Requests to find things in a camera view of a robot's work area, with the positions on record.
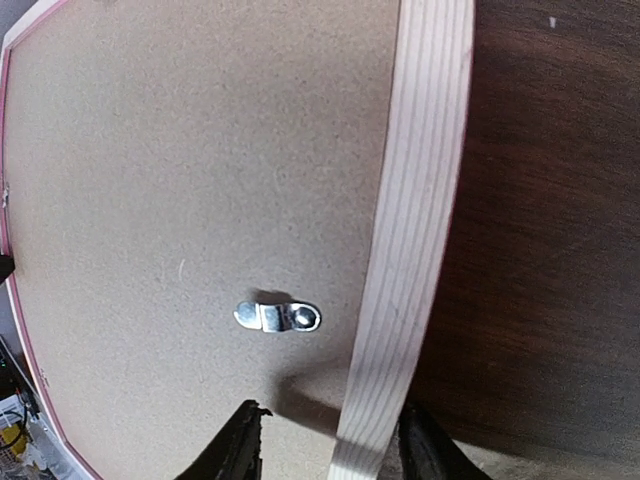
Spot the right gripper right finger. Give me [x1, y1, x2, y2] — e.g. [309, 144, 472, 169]
[398, 404, 490, 480]

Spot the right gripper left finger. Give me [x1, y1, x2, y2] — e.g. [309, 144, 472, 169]
[176, 400, 272, 480]

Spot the brown cardboard backing board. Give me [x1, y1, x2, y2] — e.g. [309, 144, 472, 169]
[4, 1, 399, 479]

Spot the light wooden picture frame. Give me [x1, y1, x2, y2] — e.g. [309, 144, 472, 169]
[1, 1, 475, 479]

